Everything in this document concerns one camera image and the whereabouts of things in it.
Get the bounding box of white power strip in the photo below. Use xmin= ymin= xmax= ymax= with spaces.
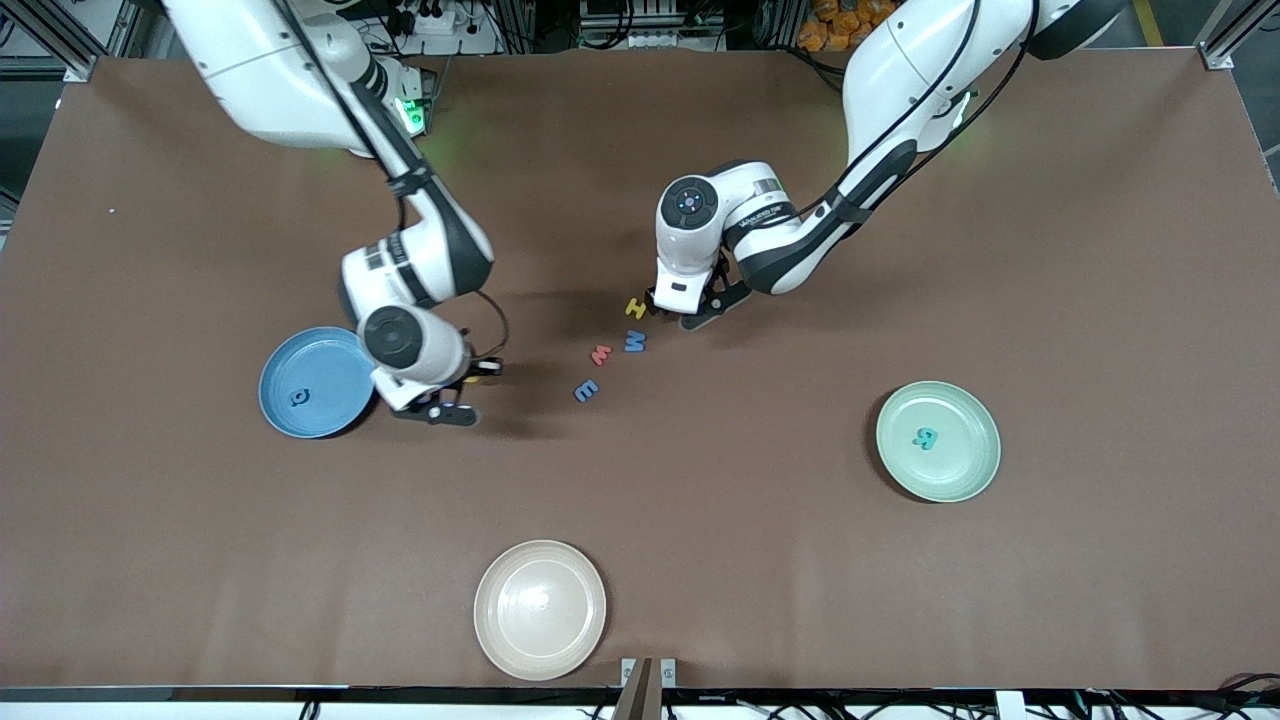
xmin=395 ymin=0 xmax=498 ymax=56

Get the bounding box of blue round plate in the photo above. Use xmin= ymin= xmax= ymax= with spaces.
xmin=258 ymin=326 xmax=379 ymax=440

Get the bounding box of dark equipment rack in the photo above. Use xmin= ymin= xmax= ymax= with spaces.
xmin=578 ymin=0 xmax=726 ymax=53

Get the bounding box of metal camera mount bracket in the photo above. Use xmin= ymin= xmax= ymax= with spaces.
xmin=612 ymin=656 xmax=679 ymax=720

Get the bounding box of orange packaged goods pile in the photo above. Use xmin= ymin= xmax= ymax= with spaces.
xmin=797 ymin=0 xmax=863 ymax=53

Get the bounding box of pale green round plate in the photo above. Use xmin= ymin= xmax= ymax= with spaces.
xmin=876 ymin=380 xmax=1002 ymax=504

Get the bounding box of aluminium frame post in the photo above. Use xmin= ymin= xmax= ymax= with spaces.
xmin=15 ymin=0 xmax=136 ymax=83
xmin=1197 ymin=0 xmax=1263 ymax=71

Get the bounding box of brown table cover sheet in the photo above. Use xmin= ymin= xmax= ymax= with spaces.
xmin=0 ymin=48 xmax=1280 ymax=693

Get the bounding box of beige round plate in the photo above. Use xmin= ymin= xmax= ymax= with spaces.
xmin=473 ymin=540 xmax=608 ymax=683

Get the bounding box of white table edge frame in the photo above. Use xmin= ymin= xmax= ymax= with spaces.
xmin=0 ymin=686 xmax=1280 ymax=720

